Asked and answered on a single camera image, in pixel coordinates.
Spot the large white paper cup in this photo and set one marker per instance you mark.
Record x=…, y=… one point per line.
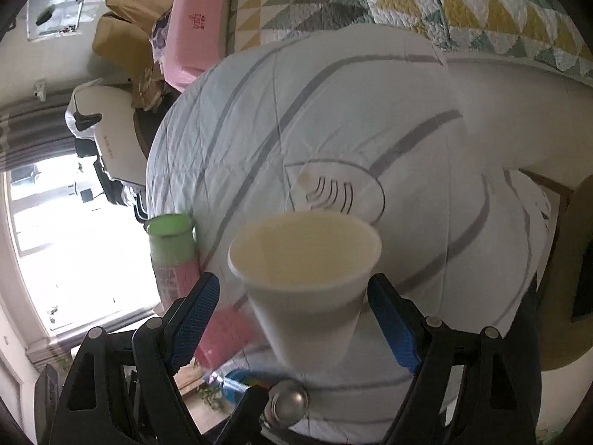
x=305, y=274

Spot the white massage chair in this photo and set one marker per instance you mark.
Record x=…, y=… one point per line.
x=102, y=121

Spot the striped white tablecloth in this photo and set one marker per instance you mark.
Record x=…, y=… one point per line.
x=363, y=121

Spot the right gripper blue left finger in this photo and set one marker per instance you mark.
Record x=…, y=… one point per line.
x=94, y=407

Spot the pink plastic cup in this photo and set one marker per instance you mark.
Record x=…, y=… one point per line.
x=228, y=332

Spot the wall whiteboard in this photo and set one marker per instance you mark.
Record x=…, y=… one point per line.
x=52, y=18

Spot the black CoolTowel can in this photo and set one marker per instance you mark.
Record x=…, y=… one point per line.
x=281, y=401

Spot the grey right curtain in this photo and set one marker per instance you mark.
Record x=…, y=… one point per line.
x=33, y=131

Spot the green and pink jar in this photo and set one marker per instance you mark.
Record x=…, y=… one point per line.
x=174, y=255

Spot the pink folded blanket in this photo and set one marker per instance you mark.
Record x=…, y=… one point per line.
x=192, y=43

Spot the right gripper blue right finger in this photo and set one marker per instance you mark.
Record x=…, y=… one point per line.
x=462, y=390

